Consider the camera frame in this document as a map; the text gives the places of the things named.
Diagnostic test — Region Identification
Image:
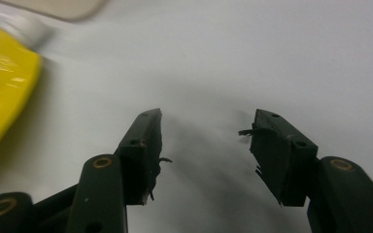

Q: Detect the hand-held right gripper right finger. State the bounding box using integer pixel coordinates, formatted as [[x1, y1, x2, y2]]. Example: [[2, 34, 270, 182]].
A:
[[238, 109, 373, 233]]

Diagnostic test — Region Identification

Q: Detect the yellow plastic object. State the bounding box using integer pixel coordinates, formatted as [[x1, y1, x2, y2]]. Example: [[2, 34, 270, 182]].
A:
[[0, 25, 43, 163]]

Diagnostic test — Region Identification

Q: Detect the white cylindrical object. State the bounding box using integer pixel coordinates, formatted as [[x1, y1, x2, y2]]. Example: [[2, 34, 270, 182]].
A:
[[0, 14, 56, 52]]

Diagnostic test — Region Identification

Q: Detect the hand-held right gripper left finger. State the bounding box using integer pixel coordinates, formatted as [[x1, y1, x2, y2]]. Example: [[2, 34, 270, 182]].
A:
[[66, 108, 173, 233]]

